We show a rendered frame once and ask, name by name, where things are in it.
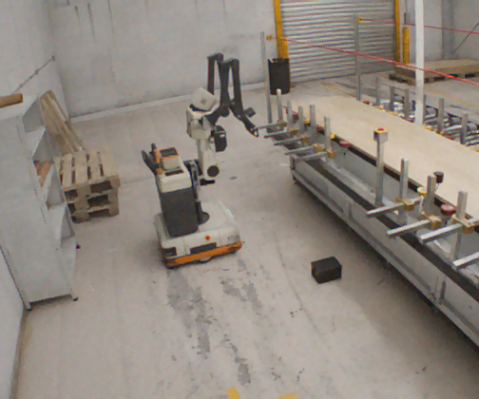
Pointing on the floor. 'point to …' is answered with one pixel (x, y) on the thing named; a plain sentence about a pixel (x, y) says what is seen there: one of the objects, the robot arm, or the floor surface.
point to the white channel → (419, 62)
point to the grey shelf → (26, 199)
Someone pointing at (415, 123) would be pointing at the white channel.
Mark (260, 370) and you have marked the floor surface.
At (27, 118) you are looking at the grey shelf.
